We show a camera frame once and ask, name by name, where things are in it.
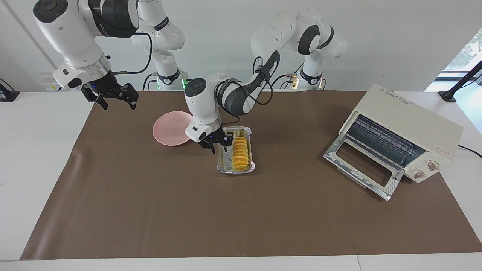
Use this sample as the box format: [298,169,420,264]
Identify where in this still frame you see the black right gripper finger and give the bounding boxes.
[121,84,139,110]
[82,90,109,110]

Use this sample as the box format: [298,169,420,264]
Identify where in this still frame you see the golden ridged bread loaf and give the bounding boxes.
[232,137,250,170]

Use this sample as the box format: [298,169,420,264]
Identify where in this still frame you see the aluminium foil tray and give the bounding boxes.
[217,126,255,174]

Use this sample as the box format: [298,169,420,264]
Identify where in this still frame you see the metal glass oven door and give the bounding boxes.
[323,132,405,201]

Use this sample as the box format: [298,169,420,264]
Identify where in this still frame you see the white toaster oven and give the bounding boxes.
[339,84,464,183]

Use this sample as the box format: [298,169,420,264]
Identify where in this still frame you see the pink round plate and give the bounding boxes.
[153,111,195,146]

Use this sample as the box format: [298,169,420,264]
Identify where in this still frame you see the brown table mat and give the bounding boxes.
[21,90,482,260]

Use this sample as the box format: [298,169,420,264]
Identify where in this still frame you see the window with greenery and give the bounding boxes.
[442,28,482,74]

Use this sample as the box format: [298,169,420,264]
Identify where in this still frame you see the black right base cable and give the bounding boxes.
[142,73,159,91]

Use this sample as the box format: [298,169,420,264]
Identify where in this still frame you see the black base cable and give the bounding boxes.
[142,73,159,91]
[270,64,304,90]

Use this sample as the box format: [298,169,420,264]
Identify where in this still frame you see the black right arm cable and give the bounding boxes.
[112,32,153,75]

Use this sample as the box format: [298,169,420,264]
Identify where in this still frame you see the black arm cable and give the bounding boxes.
[112,32,153,75]
[217,56,280,125]

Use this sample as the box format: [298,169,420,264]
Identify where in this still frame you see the white wall socket box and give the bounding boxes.
[41,72,63,91]

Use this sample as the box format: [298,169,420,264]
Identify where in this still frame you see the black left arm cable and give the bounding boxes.
[217,56,280,125]

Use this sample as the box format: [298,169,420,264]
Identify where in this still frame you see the black left base cable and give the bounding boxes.
[270,64,304,90]

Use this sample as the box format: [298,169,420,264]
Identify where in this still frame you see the white wall conduit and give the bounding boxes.
[3,0,57,73]

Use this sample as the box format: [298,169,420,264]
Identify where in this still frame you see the oven wire rack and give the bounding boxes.
[346,115,424,170]

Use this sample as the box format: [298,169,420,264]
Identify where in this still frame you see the black angled mount stand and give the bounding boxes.
[439,60,482,102]

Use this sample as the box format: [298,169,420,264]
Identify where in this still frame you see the black oven power cable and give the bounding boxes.
[458,145,482,158]

